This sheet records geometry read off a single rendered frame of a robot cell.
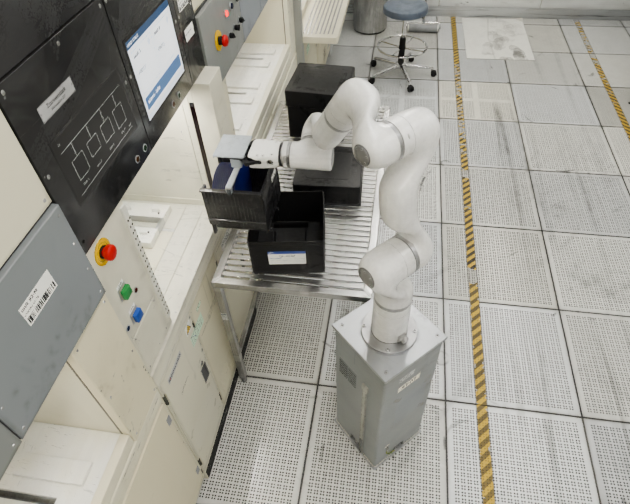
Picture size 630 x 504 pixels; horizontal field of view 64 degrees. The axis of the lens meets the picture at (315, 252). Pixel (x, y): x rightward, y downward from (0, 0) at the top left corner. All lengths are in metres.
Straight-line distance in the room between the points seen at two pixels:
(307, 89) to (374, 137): 1.33
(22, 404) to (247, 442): 1.43
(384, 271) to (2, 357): 0.88
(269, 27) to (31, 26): 2.24
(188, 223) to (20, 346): 1.07
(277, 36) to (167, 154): 1.46
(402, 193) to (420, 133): 0.15
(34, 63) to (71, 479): 1.02
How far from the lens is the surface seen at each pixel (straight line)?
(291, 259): 1.83
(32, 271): 1.07
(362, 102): 1.22
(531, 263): 3.13
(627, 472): 2.61
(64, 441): 1.63
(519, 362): 2.69
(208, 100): 1.76
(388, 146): 1.14
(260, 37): 3.25
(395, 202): 1.26
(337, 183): 2.11
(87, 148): 1.20
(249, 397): 2.49
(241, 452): 2.39
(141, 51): 1.43
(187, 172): 1.98
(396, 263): 1.38
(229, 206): 1.67
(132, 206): 2.11
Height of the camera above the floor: 2.19
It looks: 47 degrees down
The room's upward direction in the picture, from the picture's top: 3 degrees counter-clockwise
